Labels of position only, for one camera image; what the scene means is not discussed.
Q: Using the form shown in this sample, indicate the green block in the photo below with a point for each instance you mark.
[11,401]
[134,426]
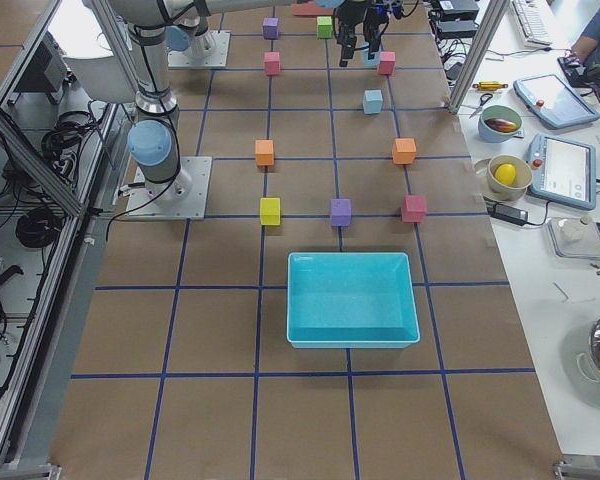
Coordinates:
[324,27]

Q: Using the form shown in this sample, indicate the purple block near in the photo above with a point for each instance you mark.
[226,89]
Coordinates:
[340,212]

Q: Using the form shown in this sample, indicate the lower teach pendant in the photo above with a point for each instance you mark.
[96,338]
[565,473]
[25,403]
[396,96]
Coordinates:
[563,171]

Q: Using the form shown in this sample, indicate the light blue block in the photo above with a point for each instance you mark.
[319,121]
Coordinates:
[372,102]
[370,59]

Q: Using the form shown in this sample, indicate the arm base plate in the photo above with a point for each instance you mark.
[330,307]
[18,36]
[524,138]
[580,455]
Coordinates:
[184,198]
[206,51]

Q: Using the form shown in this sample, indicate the blue bowl with fruit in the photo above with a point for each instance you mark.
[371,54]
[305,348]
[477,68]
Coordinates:
[498,123]

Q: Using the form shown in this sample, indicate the purple block far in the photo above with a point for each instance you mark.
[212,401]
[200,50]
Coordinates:
[271,28]

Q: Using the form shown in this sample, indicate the kitchen scale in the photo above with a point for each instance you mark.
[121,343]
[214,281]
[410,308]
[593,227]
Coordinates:
[576,238]

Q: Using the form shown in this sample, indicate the teal plastic tray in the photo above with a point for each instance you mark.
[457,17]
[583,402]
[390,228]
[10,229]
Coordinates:
[351,300]

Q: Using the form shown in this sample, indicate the purple block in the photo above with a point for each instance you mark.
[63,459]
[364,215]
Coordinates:
[271,28]
[340,212]

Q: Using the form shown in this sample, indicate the orange block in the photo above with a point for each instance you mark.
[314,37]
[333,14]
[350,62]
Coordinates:
[264,153]
[404,151]

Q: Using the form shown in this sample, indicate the orange block left side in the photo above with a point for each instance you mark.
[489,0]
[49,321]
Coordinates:
[264,153]

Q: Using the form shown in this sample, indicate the pink block near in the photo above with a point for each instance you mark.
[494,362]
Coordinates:
[414,208]

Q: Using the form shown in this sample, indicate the black electronics box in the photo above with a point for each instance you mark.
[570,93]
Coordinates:
[453,19]

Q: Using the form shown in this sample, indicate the yellow lemon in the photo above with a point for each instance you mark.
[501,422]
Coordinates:
[505,174]

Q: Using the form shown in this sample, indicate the pink block far left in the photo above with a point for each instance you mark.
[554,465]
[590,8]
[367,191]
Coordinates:
[272,63]

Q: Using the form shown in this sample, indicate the white keyboard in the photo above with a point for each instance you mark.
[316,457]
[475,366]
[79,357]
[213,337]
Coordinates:
[529,24]

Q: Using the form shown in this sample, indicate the yellow block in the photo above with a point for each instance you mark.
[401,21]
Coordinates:
[270,211]

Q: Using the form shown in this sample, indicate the black power adapter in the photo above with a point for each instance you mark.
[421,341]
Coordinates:
[508,214]

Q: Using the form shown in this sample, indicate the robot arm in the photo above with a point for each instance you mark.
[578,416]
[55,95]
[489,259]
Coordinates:
[153,141]

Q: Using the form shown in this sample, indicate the pink block far right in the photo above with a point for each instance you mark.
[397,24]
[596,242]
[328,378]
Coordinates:
[387,63]

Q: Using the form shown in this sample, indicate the pink block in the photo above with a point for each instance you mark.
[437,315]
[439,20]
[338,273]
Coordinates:
[272,63]
[414,208]
[387,63]

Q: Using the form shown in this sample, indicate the black handled scissors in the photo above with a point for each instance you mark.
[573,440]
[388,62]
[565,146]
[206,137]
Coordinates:
[484,99]

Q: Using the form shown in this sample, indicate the orange block right side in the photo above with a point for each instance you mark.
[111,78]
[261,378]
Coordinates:
[404,151]

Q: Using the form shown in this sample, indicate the upper teach pendant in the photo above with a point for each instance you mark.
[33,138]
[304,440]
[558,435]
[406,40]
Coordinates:
[554,102]

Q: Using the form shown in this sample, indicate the teach pendant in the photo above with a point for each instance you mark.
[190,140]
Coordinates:
[563,171]
[554,102]

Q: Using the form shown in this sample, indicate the beige bowl with lemon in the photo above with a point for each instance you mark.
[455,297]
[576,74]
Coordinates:
[501,192]

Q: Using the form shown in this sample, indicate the aluminium frame post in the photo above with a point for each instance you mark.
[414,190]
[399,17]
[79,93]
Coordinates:
[488,26]

